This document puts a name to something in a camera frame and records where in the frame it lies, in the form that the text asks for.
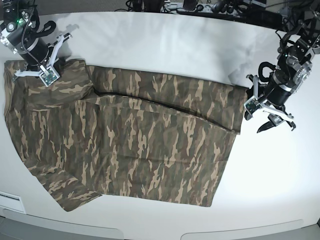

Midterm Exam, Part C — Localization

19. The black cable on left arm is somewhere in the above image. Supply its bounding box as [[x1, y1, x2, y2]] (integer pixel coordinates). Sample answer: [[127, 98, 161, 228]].
[[258, 61, 278, 82]]

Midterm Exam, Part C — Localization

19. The camouflage T-shirt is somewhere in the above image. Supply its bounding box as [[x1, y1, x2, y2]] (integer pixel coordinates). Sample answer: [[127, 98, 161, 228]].
[[4, 59, 247, 212]]

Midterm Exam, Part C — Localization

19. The white box at table edge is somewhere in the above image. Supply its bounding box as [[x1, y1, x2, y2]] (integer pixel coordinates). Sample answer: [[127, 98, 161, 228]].
[[0, 191, 26, 214]]

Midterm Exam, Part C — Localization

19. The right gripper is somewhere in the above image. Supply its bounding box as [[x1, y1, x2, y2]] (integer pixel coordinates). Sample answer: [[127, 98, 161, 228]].
[[21, 37, 55, 69]]

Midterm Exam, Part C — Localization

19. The cluttered cables and electronics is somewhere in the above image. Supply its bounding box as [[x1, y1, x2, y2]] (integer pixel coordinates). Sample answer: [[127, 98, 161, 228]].
[[114, 0, 320, 33]]

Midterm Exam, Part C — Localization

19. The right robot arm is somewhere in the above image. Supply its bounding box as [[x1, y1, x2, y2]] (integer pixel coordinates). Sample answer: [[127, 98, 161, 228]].
[[0, 0, 57, 71]]

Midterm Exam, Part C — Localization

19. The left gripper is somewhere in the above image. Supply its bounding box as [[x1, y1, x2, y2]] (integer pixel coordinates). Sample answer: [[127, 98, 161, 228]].
[[244, 79, 292, 133]]

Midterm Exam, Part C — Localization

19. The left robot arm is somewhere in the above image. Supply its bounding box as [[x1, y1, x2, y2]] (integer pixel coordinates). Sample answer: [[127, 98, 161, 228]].
[[244, 12, 320, 133]]

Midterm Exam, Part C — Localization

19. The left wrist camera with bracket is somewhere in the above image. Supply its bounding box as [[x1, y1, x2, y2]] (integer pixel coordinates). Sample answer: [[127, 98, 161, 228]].
[[243, 74, 297, 131]]

